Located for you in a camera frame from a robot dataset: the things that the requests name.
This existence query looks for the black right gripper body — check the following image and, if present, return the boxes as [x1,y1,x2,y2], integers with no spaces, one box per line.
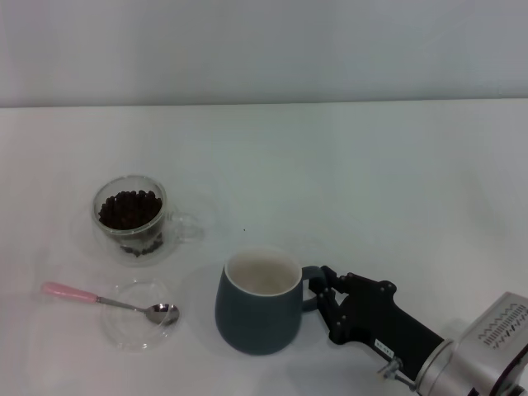
[328,274,446,379]

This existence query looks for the dark teal ceramic mug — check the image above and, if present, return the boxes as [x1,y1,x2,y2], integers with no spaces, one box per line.
[214,247,323,356]

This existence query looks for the pink-handled metal spoon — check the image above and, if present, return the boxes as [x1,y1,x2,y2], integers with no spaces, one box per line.
[40,281,181,327]

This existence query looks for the coffee bean pile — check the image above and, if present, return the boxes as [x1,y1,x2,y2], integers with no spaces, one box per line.
[97,189,164,258]

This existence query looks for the clear glass saucer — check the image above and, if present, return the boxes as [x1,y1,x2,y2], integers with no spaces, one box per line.
[101,278,179,353]

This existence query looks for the clear plastic cable clip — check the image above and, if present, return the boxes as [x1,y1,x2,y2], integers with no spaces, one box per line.
[377,355,404,380]

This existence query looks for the thin grey gripper cable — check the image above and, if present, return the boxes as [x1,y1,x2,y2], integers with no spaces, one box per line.
[394,369,418,392]

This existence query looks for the double-wall glass cup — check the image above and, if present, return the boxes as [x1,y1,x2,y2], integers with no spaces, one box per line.
[91,175,205,267]

